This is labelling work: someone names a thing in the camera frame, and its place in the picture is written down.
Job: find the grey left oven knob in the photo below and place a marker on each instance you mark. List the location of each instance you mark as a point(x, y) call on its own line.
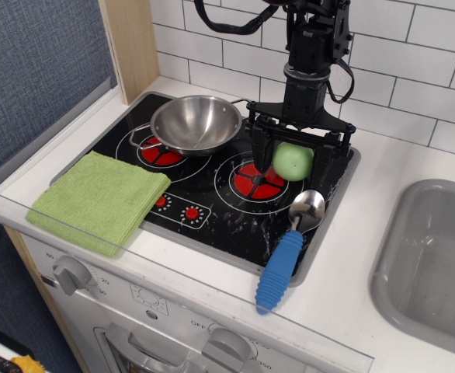
point(71, 274)

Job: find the grey oven door handle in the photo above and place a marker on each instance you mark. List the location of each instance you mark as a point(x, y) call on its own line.
point(150, 352)

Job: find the blue handled metal spoon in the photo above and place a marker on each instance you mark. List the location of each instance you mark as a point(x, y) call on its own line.
point(305, 214)

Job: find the yellow black object bottom left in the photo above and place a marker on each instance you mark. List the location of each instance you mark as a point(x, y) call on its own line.
point(21, 364)

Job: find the grey sink basin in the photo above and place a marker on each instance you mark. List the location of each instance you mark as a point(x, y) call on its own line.
point(413, 282)

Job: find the stainless steel bowl pan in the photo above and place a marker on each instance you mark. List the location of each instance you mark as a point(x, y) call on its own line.
point(195, 125)

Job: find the green round toy fruit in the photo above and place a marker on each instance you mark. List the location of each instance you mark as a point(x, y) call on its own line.
point(293, 162)

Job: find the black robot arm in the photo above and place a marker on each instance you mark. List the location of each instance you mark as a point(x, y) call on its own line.
point(317, 37)

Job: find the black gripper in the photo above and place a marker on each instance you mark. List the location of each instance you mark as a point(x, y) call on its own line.
point(300, 119)

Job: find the clear acrylic front guard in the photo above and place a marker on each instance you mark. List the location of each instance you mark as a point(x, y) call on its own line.
point(129, 314)

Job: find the green folded microfiber cloth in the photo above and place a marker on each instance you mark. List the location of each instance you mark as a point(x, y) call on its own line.
point(98, 203)

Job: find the light wooden side post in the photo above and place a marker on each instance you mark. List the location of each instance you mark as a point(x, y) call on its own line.
point(131, 39)

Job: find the grey right oven knob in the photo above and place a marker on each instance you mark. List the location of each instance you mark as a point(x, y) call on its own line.
point(227, 349)

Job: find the grey oven knob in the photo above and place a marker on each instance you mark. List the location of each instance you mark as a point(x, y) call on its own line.
point(227, 349)
point(71, 274)

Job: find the black toy stovetop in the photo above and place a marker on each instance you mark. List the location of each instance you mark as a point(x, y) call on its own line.
point(220, 204)

